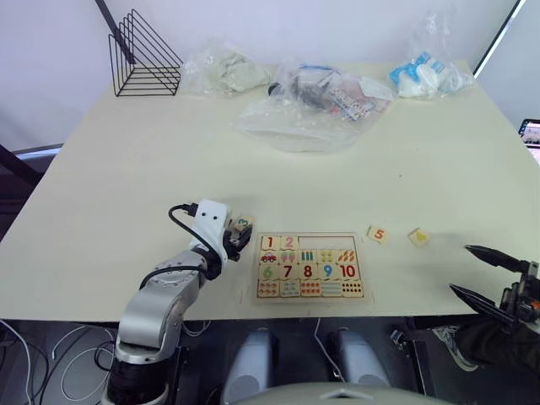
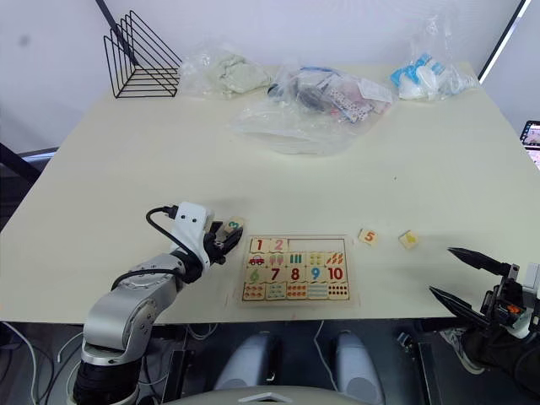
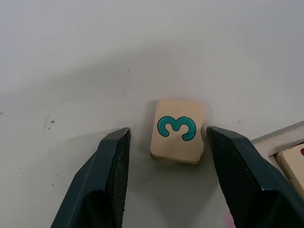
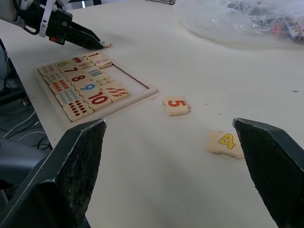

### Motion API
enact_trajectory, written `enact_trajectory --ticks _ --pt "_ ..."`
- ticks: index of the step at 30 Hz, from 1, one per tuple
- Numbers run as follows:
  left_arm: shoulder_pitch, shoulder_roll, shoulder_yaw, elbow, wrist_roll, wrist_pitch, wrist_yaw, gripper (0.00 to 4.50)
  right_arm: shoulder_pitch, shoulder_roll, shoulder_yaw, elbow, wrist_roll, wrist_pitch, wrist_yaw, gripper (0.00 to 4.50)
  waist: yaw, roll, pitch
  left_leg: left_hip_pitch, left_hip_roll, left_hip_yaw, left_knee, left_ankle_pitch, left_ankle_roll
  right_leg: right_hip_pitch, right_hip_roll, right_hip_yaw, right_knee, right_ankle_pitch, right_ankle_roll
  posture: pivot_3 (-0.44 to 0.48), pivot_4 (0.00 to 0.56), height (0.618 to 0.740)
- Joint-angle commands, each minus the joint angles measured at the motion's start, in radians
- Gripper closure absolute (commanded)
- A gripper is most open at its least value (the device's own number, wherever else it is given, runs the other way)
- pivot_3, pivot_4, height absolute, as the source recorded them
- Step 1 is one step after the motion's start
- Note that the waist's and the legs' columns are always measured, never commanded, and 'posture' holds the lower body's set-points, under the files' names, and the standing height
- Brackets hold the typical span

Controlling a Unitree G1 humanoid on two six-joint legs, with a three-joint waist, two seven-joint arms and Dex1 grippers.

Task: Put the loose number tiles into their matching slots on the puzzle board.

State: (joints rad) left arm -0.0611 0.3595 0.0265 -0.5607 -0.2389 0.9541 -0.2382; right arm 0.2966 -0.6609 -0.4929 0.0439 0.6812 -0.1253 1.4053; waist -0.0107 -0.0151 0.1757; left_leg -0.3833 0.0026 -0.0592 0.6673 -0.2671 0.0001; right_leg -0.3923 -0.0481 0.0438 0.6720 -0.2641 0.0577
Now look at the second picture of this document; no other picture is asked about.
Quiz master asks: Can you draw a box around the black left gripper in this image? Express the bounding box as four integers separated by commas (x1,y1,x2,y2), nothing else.
204,220,245,265

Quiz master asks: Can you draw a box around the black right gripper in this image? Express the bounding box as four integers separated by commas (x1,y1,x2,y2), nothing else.
428,246,527,332

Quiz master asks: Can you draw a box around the green number 3 tile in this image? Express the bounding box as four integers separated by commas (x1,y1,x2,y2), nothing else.
223,214,247,236

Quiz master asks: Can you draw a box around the yellow number 4 tile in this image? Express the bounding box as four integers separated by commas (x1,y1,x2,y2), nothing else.
397,229,420,251

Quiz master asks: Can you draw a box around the wooden number puzzle board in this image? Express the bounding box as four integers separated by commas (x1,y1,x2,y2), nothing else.
240,234,353,304

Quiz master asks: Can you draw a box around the orange number 5 tile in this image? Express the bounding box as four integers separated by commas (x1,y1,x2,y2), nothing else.
357,227,380,247

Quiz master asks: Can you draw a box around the white sneaker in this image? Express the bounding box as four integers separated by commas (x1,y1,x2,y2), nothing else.
440,328,487,375

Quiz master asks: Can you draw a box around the blue shapes picture tile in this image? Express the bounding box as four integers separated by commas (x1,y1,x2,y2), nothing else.
265,282,289,301

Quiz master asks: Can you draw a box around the black trouser leg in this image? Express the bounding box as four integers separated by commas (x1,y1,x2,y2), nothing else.
459,328,540,383

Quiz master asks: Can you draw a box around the empty clear plastic bag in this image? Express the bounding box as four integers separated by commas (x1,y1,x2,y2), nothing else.
229,99,360,157

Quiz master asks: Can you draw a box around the grey rounded shape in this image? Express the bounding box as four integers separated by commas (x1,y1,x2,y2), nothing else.
334,331,386,405
213,331,282,392

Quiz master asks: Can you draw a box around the lit display screen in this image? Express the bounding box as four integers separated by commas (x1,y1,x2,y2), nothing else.
520,119,540,170

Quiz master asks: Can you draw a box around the plastic bag with grey cloth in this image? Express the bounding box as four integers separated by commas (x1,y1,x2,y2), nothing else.
178,37,273,100

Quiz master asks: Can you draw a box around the grey curved body shell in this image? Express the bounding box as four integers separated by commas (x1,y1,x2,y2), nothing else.
164,385,352,405

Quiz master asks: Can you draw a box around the plastic bag with mixed items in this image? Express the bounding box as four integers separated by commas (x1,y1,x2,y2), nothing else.
267,62,396,128

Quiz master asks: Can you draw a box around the plastic bag with blue-white items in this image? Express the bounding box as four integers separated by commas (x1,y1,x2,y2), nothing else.
389,14,483,103

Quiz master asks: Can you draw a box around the dark side stand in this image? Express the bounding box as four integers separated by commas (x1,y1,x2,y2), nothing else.
0,140,59,234

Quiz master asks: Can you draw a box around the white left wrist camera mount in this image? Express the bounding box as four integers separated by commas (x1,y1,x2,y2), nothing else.
170,202,214,272

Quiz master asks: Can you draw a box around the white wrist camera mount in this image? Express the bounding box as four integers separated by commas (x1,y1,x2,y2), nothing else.
505,262,540,339
170,202,214,272

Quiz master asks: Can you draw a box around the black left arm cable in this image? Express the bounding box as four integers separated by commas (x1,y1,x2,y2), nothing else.
110,204,204,293

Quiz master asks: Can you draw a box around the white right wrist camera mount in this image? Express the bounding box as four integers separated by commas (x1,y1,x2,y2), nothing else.
505,262,540,339

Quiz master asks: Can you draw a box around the black table frame leg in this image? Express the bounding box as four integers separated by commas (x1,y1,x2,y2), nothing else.
161,349,187,405
416,341,445,405

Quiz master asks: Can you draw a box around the thin white cable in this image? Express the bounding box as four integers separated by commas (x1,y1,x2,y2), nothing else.
315,321,339,390
0,321,40,405
56,332,84,364

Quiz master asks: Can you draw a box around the black wire file rack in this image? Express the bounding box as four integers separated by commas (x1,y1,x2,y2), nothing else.
103,9,184,100

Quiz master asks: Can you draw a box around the black slanted frame bar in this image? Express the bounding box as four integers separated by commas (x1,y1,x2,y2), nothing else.
94,0,128,57
478,0,533,84

